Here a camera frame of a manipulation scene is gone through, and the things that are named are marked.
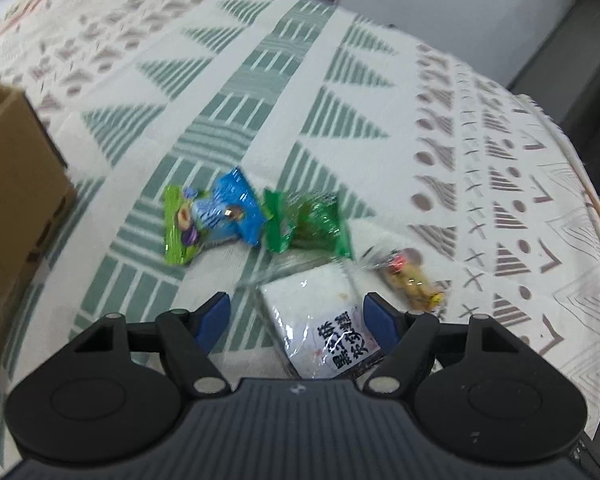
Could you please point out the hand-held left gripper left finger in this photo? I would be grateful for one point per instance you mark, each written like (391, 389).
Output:
(214, 316)

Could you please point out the clear nut bar packet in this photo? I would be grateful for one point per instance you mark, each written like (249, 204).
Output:
(412, 280)

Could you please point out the light green candy packet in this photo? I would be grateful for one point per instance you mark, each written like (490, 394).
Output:
(177, 230)

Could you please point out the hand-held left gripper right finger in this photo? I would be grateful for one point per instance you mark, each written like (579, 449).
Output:
(377, 317)

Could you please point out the black and white snack packet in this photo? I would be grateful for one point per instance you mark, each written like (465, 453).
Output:
(315, 310)

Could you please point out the dark green candy packet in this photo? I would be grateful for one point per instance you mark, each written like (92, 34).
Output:
(307, 225)

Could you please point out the brown cardboard box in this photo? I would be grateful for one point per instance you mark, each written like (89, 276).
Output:
(15, 200)

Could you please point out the blue candy packet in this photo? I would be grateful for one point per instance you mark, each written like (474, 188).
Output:
(230, 207)

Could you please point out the grey furniture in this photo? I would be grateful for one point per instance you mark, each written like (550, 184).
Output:
(575, 70)

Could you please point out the patterned white blanket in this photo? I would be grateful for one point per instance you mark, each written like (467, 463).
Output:
(280, 110)

